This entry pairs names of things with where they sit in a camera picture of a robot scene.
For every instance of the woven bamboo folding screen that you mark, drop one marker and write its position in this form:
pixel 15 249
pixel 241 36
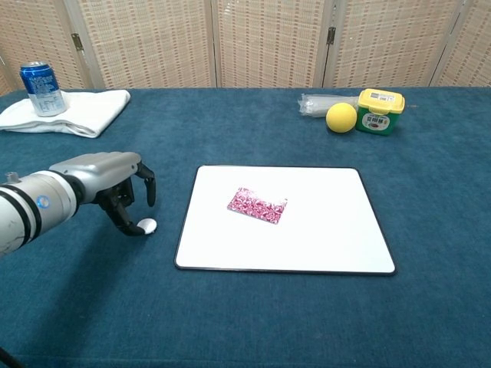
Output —
pixel 268 42

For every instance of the white rectangular board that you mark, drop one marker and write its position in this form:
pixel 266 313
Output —
pixel 326 237

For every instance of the green tub with yellow lid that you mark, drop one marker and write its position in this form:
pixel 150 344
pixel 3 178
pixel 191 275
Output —
pixel 379 115

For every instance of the white folded towel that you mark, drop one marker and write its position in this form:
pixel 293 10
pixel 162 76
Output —
pixel 96 111

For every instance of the blue soda can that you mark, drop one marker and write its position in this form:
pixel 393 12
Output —
pixel 42 92

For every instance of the yellow foam ball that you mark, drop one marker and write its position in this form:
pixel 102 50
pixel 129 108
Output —
pixel 341 118

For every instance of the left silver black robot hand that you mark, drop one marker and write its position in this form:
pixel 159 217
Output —
pixel 99 170

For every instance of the clear plastic straw packet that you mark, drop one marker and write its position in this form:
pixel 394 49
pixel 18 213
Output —
pixel 314 105

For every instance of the metal screen hinge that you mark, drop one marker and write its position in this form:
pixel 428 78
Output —
pixel 77 41
pixel 331 35

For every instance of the small white disc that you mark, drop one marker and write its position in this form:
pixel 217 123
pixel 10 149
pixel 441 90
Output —
pixel 149 225

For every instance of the pink patterned card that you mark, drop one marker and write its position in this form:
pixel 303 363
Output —
pixel 257 205

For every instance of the dark blue tablecloth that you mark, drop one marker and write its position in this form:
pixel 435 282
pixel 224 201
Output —
pixel 245 318

